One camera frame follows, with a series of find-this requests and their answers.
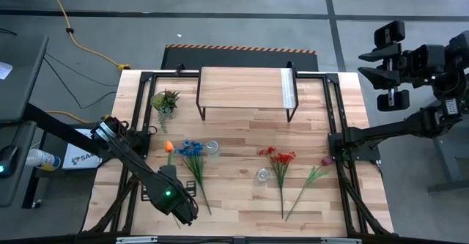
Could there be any black metal table frame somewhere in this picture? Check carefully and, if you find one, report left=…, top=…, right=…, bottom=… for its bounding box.
left=82, top=62, right=395, bottom=244

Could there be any grey desk top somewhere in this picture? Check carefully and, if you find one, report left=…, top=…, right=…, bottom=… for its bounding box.
left=0, top=34, right=50, bottom=123

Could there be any ribbed clear glass vase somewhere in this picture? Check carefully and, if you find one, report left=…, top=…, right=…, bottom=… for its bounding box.
left=204, top=139, right=221, bottom=158

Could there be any black computer mouse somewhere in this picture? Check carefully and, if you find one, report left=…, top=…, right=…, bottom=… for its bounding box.
left=0, top=144, right=19, bottom=180

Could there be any yellow cable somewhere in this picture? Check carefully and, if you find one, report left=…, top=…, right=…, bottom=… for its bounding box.
left=45, top=110, right=111, bottom=125
left=41, top=0, right=131, bottom=72

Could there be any grey metal table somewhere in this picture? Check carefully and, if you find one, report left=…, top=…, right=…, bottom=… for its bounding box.
left=426, top=99, right=469, bottom=194

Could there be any wooden shelf with black legs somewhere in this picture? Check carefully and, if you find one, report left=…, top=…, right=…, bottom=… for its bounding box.
left=195, top=61, right=300, bottom=123

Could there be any silver metal bracket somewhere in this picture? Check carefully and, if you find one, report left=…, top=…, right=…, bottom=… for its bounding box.
left=116, top=235, right=158, bottom=244
left=321, top=237, right=363, bottom=244

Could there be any white spray can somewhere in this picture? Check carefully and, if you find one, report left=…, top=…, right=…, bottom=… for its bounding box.
left=25, top=148, right=62, bottom=172

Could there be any potted green succulent plant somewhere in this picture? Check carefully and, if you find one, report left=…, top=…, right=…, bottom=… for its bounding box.
left=150, top=89, right=181, bottom=133

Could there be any orange artificial tulip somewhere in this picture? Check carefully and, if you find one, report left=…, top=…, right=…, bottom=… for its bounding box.
left=163, top=140, right=182, bottom=230

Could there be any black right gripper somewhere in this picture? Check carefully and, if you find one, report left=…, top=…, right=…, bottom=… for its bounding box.
left=357, top=19, right=447, bottom=112

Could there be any white printed cardboard box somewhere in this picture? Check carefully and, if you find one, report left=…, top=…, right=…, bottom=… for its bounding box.
left=62, top=127, right=104, bottom=171

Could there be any red artificial flower bunch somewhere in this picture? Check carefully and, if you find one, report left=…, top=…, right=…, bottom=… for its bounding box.
left=257, top=146, right=298, bottom=219

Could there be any black hazard-striped floor mat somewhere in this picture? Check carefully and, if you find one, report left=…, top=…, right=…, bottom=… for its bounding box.
left=160, top=43, right=319, bottom=72

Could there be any blue artificial flower bunch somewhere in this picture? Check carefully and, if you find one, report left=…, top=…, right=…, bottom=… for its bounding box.
left=176, top=139, right=213, bottom=215

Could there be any dark pink artificial rose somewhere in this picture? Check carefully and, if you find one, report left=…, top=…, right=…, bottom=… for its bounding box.
left=284, top=155, right=335, bottom=223

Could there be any black desk stand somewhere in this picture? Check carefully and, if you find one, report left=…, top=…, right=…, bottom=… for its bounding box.
left=21, top=103, right=111, bottom=210

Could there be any grey side table top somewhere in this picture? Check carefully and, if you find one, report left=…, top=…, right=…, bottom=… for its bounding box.
left=0, top=121, right=37, bottom=208

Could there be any diamond-cut clear glass vase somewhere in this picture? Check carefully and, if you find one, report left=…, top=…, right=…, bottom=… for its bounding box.
left=254, top=167, right=272, bottom=186

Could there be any white paper sheet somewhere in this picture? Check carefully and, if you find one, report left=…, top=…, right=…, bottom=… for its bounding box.
left=0, top=61, right=14, bottom=81

